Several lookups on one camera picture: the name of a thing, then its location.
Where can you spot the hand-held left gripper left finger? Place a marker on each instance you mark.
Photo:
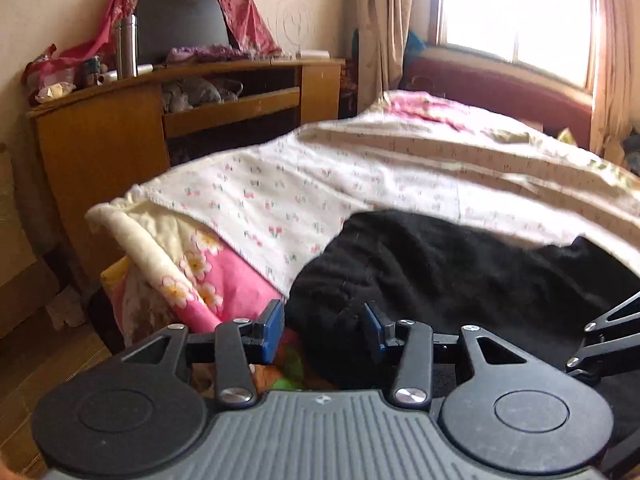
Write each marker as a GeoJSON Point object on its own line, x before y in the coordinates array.
{"type": "Point", "coordinates": [272, 332]}

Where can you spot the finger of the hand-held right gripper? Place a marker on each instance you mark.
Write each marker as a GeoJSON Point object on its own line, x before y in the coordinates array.
{"type": "Point", "coordinates": [617, 312]}
{"type": "Point", "coordinates": [600, 352]}

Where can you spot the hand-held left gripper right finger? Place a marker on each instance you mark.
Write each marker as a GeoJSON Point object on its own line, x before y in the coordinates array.
{"type": "Point", "coordinates": [372, 330]}

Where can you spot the black pants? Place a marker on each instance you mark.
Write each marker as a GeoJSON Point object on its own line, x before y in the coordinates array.
{"type": "Point", "coordinates": [450, 280]}

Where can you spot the white cherry print sheet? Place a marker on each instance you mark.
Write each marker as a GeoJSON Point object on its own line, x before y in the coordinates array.
{"type": "Point", "coordinates": [300, 180]}

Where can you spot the dark clothes pile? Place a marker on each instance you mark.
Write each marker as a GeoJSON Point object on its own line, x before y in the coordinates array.
{"type": "Point", "coordinates": [631, 155]}

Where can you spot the red printed bag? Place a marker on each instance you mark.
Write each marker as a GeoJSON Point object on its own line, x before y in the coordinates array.
{"type": "Point", "coordinates": [348, 87]}

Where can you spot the grey stuffed toys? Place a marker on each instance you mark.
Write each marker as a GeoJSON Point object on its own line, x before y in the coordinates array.
{"type": "Point", "coordinates": [195, 96]}

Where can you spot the wooden cabinet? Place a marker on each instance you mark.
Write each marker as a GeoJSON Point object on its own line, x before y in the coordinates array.
{"type": "Point", "coordinates": [100, 150]}

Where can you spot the maroon headboard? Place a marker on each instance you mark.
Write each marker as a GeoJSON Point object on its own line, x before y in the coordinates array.
{"type": "Point", "coordinates": [500, 90]}

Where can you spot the beige patterned curtain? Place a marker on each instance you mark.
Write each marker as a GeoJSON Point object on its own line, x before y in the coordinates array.
{"type": "Point", "coordinates": [380, 35]}
{"type": "Point", "coordinates": [615, 60]}

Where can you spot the white box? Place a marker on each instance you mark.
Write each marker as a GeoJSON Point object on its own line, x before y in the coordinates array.
{"type": "Point", "coordinates": [312, 54]}

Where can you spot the purple cloth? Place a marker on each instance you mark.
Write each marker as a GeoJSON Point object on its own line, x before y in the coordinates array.
{"type": "Point", "coordinates": [210, 53]}

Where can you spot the white tube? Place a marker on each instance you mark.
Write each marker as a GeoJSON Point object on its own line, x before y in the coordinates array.
{"type": "Point", "coordinates": [125, 72]}

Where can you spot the dark jar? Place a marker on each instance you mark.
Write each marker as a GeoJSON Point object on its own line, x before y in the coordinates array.
{"type": "Point", "coordinates": [92, 70]}

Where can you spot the television with red cloth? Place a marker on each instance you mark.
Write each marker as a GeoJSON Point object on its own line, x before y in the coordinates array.
{"type": "Point", "coordinates": [240, 15]}

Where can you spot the window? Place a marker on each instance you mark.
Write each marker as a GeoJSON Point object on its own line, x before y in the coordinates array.
{"type": "Point", "coordinates": [515, 10]}

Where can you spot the steel thermos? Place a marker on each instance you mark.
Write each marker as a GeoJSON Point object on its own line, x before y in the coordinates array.
{"type": "Point", "coordinates": [126, 45]}

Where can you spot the snack bag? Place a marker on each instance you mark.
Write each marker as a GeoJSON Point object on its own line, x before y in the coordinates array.
{"type": "Point", "coordinates": [55, 92]}

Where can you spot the black television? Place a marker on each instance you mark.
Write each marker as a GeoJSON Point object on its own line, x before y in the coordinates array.
{"type": "Point", "coordinates": [180, 20]}

